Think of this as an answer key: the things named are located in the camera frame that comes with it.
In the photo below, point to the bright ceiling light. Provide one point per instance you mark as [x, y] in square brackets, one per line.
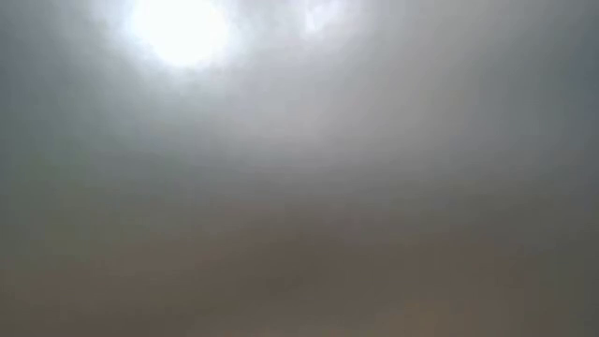
[180, 28]

